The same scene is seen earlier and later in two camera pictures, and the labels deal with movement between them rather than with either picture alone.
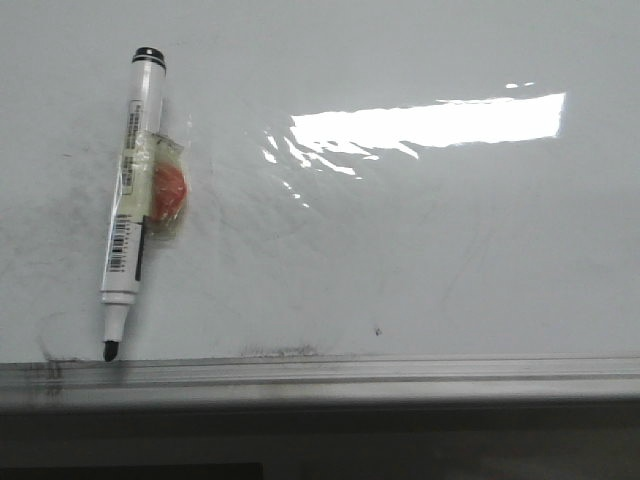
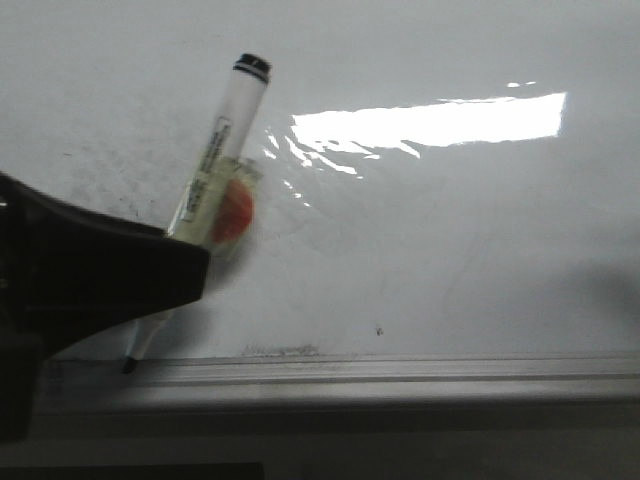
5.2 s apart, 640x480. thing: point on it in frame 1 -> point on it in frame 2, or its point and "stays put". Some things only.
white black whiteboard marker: x=130 y=218 -> x=205 y=200
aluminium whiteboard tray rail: x=544 y=382 stays put
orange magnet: x=169 y=187 -> x=234 y=212
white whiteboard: x=367 y=178 stays put
